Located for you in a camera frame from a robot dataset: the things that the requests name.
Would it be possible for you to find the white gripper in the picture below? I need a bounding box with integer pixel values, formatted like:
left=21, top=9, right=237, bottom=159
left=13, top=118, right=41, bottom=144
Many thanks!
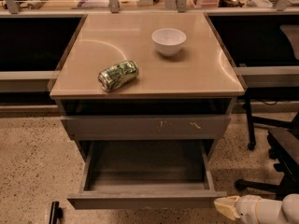
left=214, top=195, right=261, bottom=224

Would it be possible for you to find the grey drawer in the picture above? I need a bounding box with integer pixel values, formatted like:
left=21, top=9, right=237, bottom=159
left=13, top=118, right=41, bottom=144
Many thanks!
left=67, top=141, right=226, bottom=209
left=62, top=115, right=231, bottom=141

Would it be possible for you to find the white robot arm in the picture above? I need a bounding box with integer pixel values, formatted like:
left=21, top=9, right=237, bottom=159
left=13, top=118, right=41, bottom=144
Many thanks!
left=214, top=194, right=299, bottom=224

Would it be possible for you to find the grey top drawer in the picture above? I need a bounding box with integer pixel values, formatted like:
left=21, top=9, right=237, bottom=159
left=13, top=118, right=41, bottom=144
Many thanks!
left=62, top=115, right=231, bottom=141

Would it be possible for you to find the grey drawer cabinet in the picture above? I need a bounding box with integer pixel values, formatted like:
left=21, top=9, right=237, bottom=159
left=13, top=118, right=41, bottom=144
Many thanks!
left=50, top=12, right=245, bottom=155

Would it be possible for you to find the black office chair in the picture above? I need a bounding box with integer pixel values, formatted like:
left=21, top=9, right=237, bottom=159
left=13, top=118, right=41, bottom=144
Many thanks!
left=235, top=114, right=299, bottom=201

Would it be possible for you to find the black chair leg with caster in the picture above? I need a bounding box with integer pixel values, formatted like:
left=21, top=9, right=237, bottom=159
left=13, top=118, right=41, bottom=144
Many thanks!
left=243, top=87, right=296, bottom=150

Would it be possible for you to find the crushed green soda can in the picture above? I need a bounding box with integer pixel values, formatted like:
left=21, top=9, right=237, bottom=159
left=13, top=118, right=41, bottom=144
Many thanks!
left=98, top=60, right=139, bottom=92

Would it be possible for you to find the black object on floor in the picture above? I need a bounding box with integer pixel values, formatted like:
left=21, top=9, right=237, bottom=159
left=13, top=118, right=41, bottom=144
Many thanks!
left=49, top=201, right=64, bottom=224

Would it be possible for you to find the white ceramic bowl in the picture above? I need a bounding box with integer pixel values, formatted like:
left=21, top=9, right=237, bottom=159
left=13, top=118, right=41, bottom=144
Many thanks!
left=151, top=28, right=187, bottom=57

